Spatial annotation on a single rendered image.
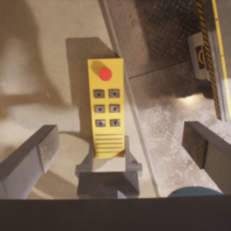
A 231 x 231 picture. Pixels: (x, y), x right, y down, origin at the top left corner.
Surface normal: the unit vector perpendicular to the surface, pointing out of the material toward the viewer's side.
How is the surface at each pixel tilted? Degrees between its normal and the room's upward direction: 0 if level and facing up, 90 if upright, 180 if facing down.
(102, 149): 0
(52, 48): 0
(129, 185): 60
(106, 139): 0
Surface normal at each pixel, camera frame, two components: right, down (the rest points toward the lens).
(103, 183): -0.03, -0.67
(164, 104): 0.00, 0.30
